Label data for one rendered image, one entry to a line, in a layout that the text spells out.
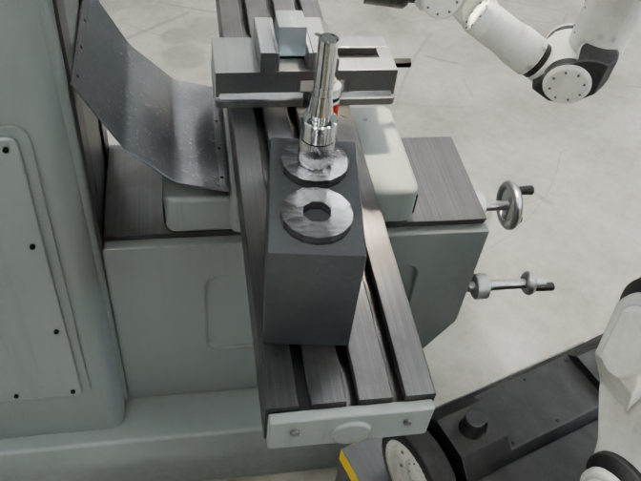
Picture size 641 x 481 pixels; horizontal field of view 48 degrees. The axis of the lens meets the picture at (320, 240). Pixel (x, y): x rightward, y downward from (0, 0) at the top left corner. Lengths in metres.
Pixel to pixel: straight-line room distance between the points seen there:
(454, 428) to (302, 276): 0.59
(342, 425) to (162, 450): 0.91
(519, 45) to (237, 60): 0.51
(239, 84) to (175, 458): 0.93
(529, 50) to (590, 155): 1.90
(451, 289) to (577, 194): 1.34
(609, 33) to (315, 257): 0.63
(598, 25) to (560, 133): 1.99
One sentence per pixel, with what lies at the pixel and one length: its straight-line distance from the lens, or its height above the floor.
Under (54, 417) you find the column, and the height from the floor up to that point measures 0.26.
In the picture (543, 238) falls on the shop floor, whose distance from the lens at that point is 2.69.
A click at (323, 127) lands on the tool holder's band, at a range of 0.90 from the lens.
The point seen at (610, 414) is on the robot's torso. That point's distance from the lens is 1.28.
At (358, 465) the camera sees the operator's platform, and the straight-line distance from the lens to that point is 1.55.
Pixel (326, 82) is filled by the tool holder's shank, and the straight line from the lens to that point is 0.87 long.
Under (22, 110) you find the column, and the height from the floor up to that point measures 1.09.
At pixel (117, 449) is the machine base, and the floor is 0.18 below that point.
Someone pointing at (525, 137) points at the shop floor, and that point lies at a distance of 3.12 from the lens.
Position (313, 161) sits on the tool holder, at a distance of 0.93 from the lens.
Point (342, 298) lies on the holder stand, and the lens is 0.92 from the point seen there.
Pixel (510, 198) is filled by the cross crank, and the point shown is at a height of 0.69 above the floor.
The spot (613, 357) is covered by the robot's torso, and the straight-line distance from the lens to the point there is 1.14.
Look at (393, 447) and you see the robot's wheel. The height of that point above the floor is 0.50.
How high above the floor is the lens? 1.77
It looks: 46 degrees down
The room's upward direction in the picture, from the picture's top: 8 degrees clockwise
